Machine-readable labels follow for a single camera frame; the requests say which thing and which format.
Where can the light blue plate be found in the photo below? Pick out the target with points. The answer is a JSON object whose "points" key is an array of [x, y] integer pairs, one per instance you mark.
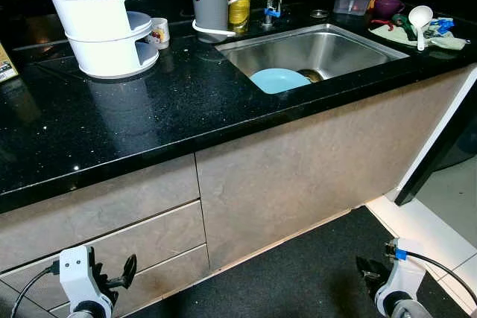
{"points": [[279, 81]]}

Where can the beige drawer front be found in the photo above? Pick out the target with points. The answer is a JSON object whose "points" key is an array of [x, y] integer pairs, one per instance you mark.
{"points": [[168, 275], [149, 242], [97, 199]]}

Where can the beige cabinet door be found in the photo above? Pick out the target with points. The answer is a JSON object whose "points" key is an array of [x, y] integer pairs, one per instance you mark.
{"points": [[298, 169]]}

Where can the steel bowl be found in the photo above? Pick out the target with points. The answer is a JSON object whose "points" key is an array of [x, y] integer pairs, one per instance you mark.
{"points": [[313, 74]]}

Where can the stainless steel sink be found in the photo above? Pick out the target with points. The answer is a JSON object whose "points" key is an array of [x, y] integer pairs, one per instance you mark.
{"points": [[320, 50]]}

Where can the white three-tier rack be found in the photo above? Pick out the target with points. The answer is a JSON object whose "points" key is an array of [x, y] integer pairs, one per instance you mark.
{"points": [[97, 35]]}

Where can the small white printed cup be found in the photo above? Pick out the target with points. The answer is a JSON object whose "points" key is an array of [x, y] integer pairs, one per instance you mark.
{"points": [[159, 33]]}

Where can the pale green cloth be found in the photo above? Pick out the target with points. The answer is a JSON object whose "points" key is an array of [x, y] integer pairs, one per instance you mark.
{"points": [[447, 42]]}

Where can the yellow tin box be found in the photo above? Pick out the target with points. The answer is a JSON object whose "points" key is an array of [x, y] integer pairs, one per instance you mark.
{"points": [[6, 65]]}

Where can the white plastic ladle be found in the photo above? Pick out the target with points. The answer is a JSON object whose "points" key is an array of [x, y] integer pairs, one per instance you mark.
{"points": [[421, 16]]}

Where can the small round steel lid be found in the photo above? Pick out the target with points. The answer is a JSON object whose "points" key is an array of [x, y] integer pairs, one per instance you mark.
{"points": [[320, 14]]}

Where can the purple bowl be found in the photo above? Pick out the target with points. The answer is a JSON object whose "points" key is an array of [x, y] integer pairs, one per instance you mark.
{"points": [[389, 7]]}

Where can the clear plastic container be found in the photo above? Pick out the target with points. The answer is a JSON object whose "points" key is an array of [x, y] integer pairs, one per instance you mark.
{"points": [[352, 4]]}

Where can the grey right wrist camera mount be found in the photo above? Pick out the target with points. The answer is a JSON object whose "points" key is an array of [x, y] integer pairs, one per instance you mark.
{"points": [[402, 281]]}

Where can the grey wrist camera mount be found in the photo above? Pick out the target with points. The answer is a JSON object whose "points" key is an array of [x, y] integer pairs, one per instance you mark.
{"points": [[74, 273], [402, 281]]}

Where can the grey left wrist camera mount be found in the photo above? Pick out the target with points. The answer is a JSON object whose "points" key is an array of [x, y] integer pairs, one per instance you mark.
{"points": [[74, 273]]}

